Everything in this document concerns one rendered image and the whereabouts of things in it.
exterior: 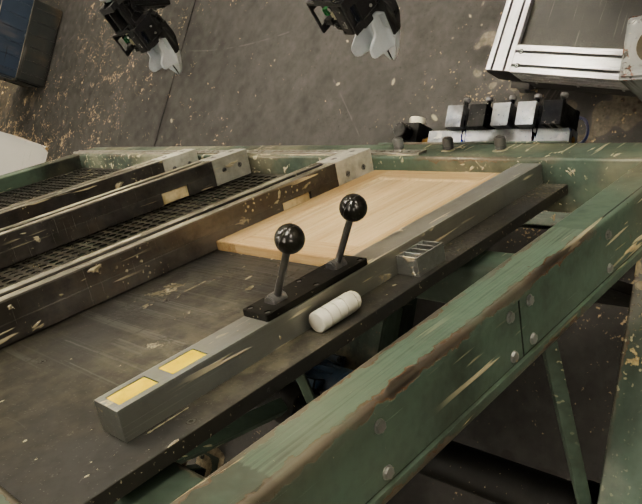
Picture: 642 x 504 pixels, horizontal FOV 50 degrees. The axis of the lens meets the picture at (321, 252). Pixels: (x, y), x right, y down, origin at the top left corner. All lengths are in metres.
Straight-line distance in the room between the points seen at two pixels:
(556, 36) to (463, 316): 1.65
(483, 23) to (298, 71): 0.97
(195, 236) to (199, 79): 2.68
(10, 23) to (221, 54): 2.12
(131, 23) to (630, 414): 1.22
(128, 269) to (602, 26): 1.59
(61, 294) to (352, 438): 0.67
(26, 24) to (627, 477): 4.98
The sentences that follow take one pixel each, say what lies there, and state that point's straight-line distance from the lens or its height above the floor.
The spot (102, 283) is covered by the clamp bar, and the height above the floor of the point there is 1.53.
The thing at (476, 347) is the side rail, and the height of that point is 1.45.
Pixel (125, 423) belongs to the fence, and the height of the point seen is 1.71.
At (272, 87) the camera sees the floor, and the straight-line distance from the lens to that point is 3.44.
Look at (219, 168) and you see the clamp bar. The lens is 1.91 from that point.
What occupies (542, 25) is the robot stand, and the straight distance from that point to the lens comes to 2.38.
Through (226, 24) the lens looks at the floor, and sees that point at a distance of 3.91.
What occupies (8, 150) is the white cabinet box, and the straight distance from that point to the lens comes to 5.22.
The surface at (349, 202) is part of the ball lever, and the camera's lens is 0.91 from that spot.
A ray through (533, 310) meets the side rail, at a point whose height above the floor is 1.33.
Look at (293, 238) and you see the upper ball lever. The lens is 0.83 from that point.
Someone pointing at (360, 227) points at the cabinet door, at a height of 1.19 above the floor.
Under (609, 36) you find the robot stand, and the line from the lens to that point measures 2.27.
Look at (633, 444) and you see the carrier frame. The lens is 1.42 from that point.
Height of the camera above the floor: 2.13
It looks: 46 degrees down
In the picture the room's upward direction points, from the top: 77 degrees counter-clockwise
